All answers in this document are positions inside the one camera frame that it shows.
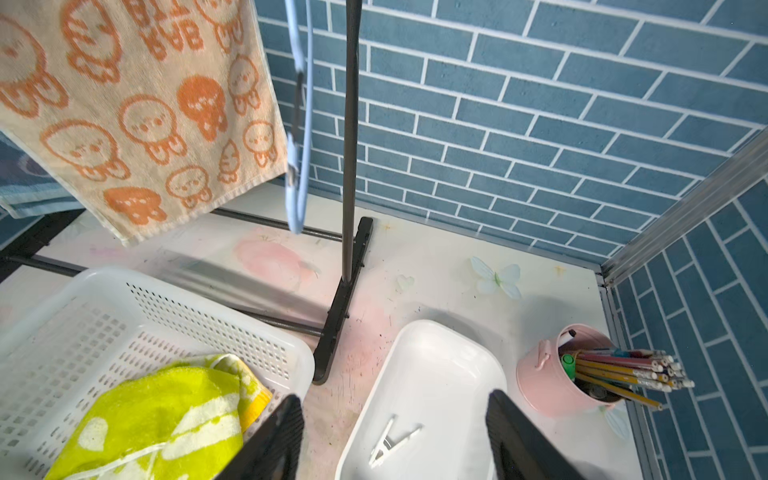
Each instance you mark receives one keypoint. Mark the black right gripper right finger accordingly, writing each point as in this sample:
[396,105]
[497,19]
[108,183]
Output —
[520,451]

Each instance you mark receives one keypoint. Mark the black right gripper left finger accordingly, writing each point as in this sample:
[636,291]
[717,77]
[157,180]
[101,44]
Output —
[273,452]

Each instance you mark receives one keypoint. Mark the yellow green towel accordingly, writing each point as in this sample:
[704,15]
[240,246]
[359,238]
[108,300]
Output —
[187,420]

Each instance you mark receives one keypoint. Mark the beige clothespin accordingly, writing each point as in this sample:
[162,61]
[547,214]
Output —
[386,446]

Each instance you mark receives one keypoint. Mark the light blue wire hanger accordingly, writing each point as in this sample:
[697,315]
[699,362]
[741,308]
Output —
[299,137]

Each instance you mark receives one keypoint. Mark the orange bunny towel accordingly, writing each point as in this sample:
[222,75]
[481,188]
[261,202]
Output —
[150,113]

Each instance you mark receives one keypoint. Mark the pink metal pen bucket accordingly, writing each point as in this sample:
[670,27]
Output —
[543,381]

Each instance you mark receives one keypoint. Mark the white rectangular tray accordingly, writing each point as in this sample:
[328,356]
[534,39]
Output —
[437,378]

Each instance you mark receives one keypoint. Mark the green highlighter marker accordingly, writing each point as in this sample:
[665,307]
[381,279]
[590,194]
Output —
[568,363]

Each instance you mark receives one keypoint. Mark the bundle of coloured pencils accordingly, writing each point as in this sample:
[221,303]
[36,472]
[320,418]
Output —
[636,376]

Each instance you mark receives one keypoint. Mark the white perforated plastic basket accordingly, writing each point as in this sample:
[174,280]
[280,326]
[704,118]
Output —
[110,325]

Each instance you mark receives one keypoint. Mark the blue bear towel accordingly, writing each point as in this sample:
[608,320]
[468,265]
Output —
[27,190]

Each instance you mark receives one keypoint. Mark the black clothes rack frame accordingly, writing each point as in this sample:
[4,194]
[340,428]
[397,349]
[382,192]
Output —
[355,235]

